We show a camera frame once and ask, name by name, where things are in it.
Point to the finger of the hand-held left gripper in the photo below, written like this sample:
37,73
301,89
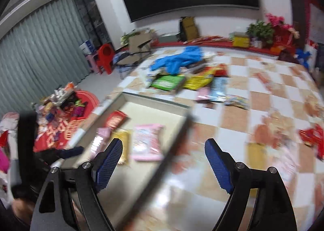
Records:
73,151

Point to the red gift basket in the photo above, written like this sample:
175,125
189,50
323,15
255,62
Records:
283,36

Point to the pale pink snack packet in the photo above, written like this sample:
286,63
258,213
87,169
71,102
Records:
203,94

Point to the grey shallow box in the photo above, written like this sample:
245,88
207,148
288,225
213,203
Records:
157,115

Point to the blue rubber glove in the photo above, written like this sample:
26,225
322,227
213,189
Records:
191,55
164,65

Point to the red round side table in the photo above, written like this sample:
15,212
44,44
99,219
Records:
86,99

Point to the red wall hanging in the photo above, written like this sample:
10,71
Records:
312,18

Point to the yellow green box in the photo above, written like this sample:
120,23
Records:
241,41

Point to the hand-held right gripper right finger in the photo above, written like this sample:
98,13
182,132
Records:
219,165

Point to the checkered printed tablecloth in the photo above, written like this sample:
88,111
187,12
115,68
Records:
278,89

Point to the green potted plant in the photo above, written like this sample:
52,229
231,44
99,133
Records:
260,31

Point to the small pink snack packet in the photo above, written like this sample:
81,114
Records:
102,140

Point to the shiny red snack packet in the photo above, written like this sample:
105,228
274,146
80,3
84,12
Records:
115,119

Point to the glass display cabinet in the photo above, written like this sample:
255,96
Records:
91,10

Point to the pale blue plastic bag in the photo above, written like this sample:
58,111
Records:
120,57

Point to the gold snack packet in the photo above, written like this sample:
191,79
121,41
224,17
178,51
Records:
256,156
119,134

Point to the pink white snack packet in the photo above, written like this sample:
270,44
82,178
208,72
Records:
148,142

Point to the pink artificial flowers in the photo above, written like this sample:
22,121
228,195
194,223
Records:
274,19

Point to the beige folding chair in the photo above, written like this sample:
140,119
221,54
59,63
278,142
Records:
140,43

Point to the light blue snack packet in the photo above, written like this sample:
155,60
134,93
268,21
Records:
219,89

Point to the yellow snack packet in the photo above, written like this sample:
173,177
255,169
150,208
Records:
197,81

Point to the small leafy plant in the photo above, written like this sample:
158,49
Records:
126,36

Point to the pink cloth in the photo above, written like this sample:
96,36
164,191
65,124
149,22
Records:
8,119

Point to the dark brown bag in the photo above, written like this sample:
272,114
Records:
287,55

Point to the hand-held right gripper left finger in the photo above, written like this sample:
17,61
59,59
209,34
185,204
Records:
108,167

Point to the pink plastic stool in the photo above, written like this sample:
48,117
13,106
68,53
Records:
91,61

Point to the red plastic chair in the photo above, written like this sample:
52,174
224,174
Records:
105,56

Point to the green snack packet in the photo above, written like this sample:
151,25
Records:
168,83

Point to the black gold paper bag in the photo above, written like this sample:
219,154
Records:
189,28

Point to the red patterned snack packet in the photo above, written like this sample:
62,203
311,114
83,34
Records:
217,70

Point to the colourful dotted snack packet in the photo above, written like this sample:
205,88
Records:
236,101

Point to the grey pleated curtain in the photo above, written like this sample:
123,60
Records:
38,51

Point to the blue white carton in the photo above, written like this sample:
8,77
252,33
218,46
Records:
88,46

